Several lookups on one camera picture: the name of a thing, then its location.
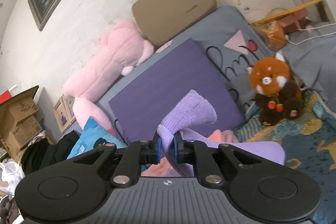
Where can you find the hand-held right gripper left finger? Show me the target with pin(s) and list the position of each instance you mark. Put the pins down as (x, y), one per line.
(156, 147)

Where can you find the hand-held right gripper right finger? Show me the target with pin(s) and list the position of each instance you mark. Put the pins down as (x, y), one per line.
(175, 148)

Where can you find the purple garment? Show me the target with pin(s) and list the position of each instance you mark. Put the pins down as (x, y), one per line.
(189, 108)

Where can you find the black clothes pile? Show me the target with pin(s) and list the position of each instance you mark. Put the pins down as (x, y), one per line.
(50, 150)

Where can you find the folded salmon fluffy garment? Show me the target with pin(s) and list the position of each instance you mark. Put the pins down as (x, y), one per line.
(223, 136)

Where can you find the blue cartoon printed pillow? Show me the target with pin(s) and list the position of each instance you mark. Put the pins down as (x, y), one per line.
(89, 132)

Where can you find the purple ribbed mat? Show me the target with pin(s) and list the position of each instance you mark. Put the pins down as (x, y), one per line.
(162, 77)

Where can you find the large pink plush toy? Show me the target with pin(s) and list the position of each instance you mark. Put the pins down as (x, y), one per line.
(110, 56)

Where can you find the red panda plush toy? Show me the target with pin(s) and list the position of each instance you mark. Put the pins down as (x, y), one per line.
(270, 74)

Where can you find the blue floral quilt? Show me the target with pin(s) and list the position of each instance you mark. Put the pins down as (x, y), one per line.
(309, 140)

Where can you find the small cardboard box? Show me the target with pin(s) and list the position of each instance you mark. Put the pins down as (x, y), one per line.
(22, 134)

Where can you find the large cardboard box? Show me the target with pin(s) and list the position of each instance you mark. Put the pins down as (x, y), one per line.
(21, 108)

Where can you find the tan cushion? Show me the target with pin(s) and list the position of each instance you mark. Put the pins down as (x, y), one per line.
(173, 6)

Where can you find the white plastic bag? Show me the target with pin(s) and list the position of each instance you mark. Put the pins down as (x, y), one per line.
(10, 176)

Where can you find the orange bag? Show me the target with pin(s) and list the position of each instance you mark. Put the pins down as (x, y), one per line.
(273, 35)

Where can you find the red paper bag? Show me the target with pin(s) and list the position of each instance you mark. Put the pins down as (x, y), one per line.
(5, 96)

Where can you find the pink box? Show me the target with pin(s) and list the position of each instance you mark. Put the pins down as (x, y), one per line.
(294, 19)

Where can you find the yellow wooden stick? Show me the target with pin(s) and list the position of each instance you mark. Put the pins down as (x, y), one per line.
(288, 12)

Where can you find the leaning picture frame with figure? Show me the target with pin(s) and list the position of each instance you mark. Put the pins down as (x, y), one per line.
(61, 116)

